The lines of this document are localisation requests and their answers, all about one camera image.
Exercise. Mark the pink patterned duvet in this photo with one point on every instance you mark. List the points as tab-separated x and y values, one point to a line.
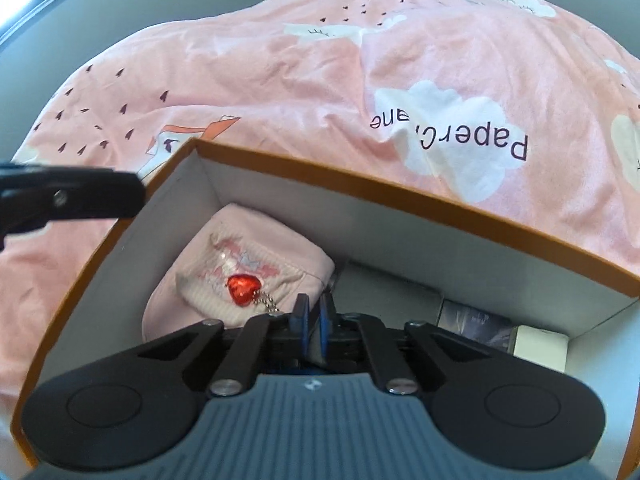
517	107

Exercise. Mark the illustrated card box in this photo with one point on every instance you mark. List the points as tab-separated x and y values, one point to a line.
490	329

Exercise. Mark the orange cardboard storage box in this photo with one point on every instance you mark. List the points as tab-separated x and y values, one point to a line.
398	253

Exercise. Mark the white box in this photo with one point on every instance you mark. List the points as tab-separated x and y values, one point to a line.
541	347

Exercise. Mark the grey box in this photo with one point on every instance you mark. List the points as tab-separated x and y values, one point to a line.
394	300

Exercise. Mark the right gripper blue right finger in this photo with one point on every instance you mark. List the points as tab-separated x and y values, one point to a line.
354	343

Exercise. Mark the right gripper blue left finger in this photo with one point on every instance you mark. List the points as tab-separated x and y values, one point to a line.
273	343

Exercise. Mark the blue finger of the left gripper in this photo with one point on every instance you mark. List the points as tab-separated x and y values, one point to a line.
34	195

